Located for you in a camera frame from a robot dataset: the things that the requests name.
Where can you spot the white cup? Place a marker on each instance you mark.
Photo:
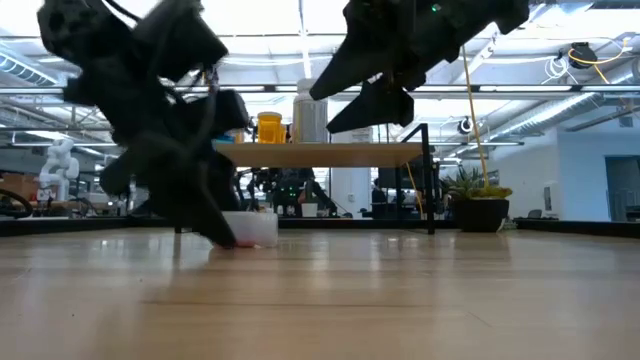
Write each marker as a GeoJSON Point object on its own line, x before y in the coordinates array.
{"type": "Point", "coordinates": [309, 210]}

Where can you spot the orange bottle white cap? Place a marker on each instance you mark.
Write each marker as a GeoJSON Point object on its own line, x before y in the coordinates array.
{"type": "Point", "coordinates": [239, 136]}
{"type": "Point", "coordinates": [270, 129]}

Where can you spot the large white ribbed jar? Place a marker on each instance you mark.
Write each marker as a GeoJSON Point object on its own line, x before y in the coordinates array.
{"type": "Point", "coordinates": [310, 115]}

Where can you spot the white robot figure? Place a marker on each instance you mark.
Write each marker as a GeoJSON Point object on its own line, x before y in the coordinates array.
{"type": "Point", "coordinates": [57, 170]}

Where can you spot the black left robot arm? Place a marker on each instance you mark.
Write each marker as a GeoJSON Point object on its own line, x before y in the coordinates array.
{"type": "Point", "coordinates": [100, 30]}

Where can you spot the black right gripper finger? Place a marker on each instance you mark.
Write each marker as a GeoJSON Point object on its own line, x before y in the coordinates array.
{"type": "Point", "coordinates": [380, 107]}
{"type": "Point", "coordinates": [350, 70]}

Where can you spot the person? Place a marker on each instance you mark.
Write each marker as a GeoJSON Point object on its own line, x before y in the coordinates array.
{"type": "Point", "coordinates": [378, 197]}

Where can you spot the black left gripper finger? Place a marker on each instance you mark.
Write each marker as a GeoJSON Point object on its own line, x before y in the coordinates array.
{"type": "Point", "coordinates": [227, 185]}
{"type": "Point", "coordinates": [205, 210]}

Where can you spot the small clear pinkish bottle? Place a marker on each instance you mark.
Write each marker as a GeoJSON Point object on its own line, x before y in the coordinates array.
{"type": "Point", "coordinates": [257, 229]}

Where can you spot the succulent plant in black pot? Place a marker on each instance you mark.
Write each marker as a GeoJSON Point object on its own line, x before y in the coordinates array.
{"type": "Point", "coordinates": [480, 215]}

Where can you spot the wooden shelf with black legs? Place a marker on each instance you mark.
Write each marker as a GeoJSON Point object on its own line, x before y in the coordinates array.
{"type": "Point", "coordinates": [325, 154]}

